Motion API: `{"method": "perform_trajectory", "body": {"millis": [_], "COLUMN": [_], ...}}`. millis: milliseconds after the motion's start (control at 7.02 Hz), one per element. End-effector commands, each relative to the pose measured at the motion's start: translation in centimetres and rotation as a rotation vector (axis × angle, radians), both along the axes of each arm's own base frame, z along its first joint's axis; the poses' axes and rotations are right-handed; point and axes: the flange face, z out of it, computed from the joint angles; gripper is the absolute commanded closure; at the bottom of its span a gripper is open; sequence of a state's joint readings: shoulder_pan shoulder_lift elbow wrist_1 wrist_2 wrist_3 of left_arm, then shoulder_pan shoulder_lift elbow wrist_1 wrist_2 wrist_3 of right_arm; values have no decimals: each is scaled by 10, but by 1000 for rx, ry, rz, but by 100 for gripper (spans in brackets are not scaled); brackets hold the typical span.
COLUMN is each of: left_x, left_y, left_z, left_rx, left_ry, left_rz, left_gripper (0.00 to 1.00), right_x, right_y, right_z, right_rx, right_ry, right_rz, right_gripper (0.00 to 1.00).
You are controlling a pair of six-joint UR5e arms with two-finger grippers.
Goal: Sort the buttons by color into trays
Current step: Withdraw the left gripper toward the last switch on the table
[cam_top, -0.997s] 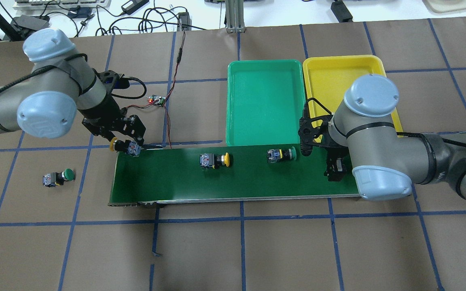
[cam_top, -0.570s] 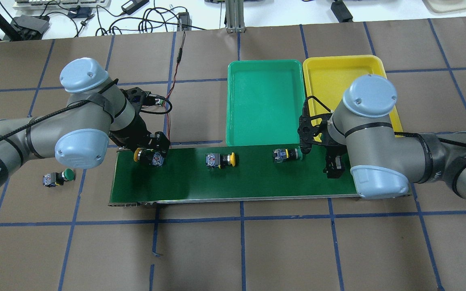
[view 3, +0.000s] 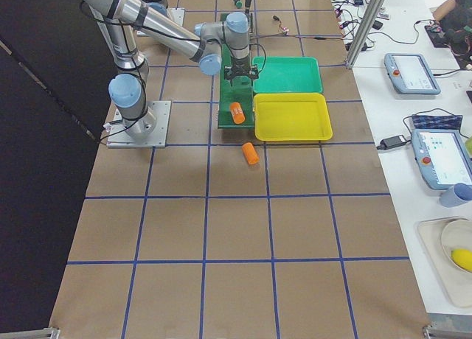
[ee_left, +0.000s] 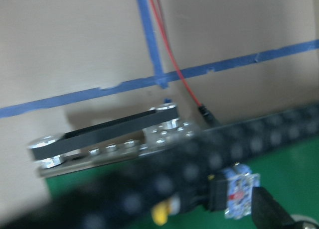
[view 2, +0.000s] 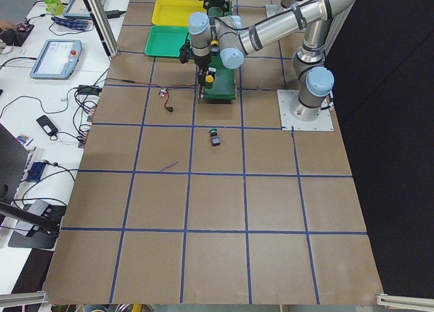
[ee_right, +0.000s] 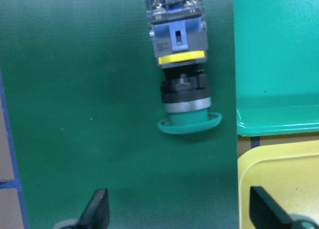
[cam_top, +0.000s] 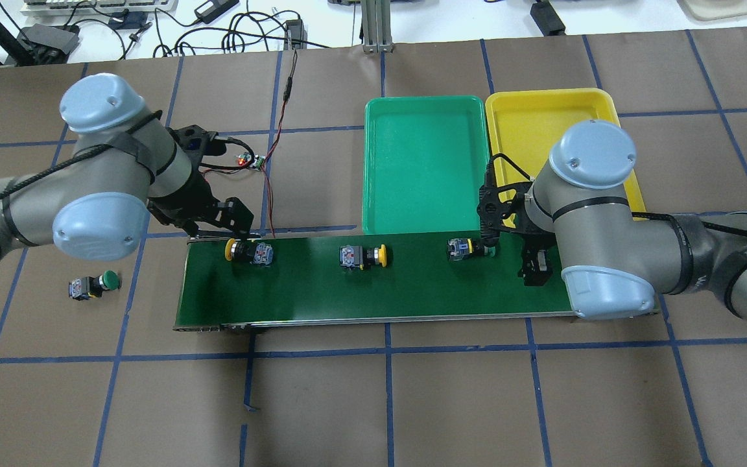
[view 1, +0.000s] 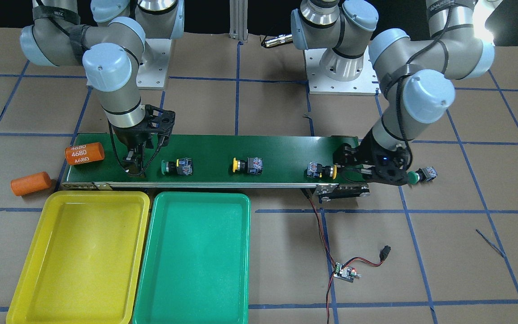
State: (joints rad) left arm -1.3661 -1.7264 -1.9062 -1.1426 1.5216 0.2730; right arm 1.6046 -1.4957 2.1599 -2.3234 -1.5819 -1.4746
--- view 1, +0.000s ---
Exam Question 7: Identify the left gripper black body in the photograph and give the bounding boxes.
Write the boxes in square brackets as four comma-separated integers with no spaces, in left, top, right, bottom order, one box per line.
[333,131,411,186]

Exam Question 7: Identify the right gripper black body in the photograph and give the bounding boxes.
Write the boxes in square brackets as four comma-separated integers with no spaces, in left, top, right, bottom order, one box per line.
[112,104,175,158]

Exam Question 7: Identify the green push button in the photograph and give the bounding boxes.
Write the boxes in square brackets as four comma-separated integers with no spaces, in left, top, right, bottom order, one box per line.
[161,157,193,175]
[407,166,438,185]

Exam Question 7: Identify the orange cylinder marked 4680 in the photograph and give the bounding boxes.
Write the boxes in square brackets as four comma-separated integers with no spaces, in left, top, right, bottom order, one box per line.
[64,142,105,166]

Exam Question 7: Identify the yellow push button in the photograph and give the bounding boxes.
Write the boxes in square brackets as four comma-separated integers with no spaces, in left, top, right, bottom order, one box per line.
[306,162,338,179]
[232,157,263,175]

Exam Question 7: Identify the plain orange cylinder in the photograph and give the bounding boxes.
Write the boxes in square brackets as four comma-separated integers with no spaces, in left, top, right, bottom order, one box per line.
[10,171,52,196]

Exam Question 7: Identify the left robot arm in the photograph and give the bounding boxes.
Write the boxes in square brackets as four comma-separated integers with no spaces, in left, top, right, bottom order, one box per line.
[290,0,495,186]

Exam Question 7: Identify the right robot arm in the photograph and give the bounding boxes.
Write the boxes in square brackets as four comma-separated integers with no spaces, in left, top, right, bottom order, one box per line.
[20,0,184,177]

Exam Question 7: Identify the green conveyor belt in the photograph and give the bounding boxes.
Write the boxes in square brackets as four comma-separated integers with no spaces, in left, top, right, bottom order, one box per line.
[62,133,370,201]

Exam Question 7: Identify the black barrel connector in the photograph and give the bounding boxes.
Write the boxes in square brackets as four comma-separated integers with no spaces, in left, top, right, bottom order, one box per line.
[380,245,391,263]

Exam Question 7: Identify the motor controller board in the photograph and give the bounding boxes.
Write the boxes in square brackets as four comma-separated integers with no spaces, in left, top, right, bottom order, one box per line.
[333,262,361,283]

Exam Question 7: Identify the yellow plastic tray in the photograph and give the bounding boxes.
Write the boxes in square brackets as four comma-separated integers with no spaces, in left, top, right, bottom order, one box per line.
[6,191,150,324]

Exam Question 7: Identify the green plastic tray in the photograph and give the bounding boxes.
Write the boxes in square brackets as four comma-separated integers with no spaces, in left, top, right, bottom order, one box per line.
[132,192,251,324]

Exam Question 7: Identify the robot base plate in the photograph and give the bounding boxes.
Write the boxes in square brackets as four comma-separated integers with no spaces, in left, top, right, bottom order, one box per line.
[304,49,381,96]
[86,38,172,90]

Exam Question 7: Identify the red black wire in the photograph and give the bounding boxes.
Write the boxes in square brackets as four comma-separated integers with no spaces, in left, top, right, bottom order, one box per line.
[302,189,383,324]

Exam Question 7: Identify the aluminium frame post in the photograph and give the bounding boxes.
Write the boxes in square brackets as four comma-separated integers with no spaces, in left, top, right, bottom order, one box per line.
[229,0,248,43]

